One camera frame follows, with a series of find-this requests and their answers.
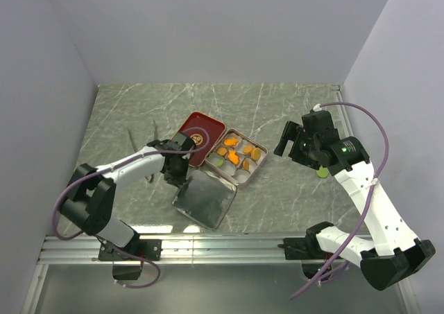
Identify pink cookie tin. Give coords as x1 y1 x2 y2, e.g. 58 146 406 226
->
204 129 268 188

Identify orange fish cookie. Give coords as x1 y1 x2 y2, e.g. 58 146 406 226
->
223 137 239 147

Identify orange scalloped cookie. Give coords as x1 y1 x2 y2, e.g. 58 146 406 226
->
216 147 227 155

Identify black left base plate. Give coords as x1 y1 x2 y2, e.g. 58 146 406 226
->
98 239 162 261

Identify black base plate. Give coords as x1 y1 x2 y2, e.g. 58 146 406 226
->
277 237 332 261
98 239 162 261

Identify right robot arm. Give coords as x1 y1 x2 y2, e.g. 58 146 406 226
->
273 110 436 290

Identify aluminium front rail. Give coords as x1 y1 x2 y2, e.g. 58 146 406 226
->
37 233 303 266

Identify silver tin lid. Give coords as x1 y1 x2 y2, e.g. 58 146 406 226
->
172 169 237 230

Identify round waffle cookie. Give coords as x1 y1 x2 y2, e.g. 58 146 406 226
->
250 148 262 161

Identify grey metal tongs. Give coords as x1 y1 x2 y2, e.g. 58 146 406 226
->
127 119 159 183

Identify orange round cookie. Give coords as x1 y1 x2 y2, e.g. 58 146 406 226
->
242 146 253 155

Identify red lacquer tray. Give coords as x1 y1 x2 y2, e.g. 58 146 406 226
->
178 112 226 168

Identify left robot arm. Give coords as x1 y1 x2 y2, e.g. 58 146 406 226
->
54 132 196 260

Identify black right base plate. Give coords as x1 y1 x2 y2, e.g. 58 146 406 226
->
277 237 332 261

